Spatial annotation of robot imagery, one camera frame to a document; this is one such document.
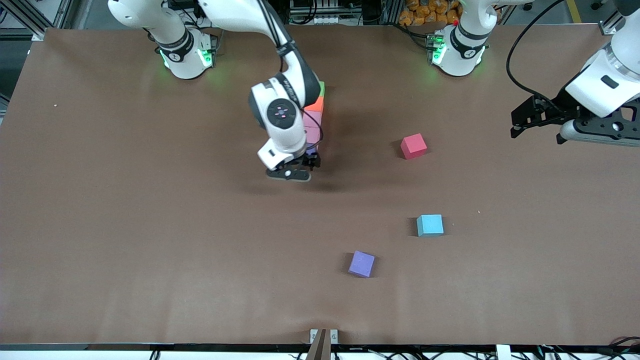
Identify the red foam block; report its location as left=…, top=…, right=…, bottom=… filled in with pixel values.
left=400, top=133, right=428, bottom=160

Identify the orange snack bag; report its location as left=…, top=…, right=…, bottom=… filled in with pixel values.
left=399, top=0, right=462, bottom=27

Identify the small metal mounting bracket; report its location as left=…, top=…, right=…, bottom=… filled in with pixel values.
left=309, top=328, right=339, bottom=345

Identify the aluminium frame profile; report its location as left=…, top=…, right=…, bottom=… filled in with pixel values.
left=0, top=0, right=56, bottom=32

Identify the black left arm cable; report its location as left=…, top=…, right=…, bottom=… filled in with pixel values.
left=506, top=0, right=571, bottom=113

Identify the cyan foam block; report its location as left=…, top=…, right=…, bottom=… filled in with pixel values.
left=416, top=214, right=445, bottom=238

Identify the metal equipment rack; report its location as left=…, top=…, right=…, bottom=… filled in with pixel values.
left=292, top=0, right=362, bottom=26

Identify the brown mounting pole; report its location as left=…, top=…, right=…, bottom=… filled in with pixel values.
left=305, top=328, right=332, bottom=360

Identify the brown paper table cover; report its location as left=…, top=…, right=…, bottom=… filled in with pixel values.
left=0, top=24, right=640, bottom=347

